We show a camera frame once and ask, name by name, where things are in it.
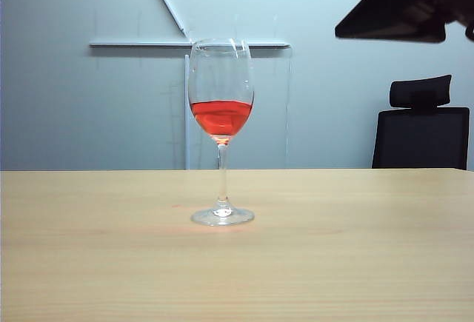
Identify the clear glass goblet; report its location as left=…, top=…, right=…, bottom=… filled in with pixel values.
left=187, top=37, right=256, bottom=227

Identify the red liquid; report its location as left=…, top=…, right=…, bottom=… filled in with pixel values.
left=190, top=99, right=255, bottom=139

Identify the black office chair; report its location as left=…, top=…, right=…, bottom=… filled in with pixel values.
left=371, top=74, right=471, bottom=170

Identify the white horizontal wall rail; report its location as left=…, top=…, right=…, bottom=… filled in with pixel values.
left=88, top=39, right=292, bottom=49

